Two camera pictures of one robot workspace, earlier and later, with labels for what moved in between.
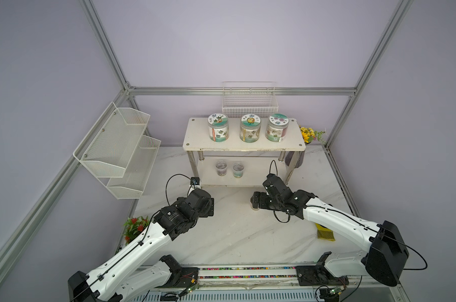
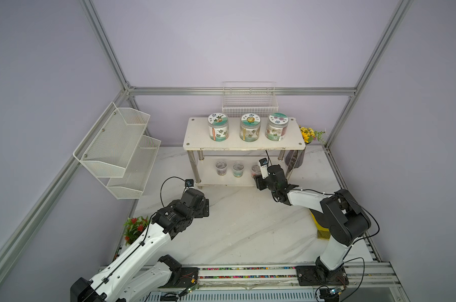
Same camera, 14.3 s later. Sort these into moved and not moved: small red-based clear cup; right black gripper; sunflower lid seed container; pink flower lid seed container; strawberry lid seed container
Moved: small red-based clear cup; right black gripper
Not moved: pink flower lid seed container; strawberry lid seed container; sunflower lid seed container
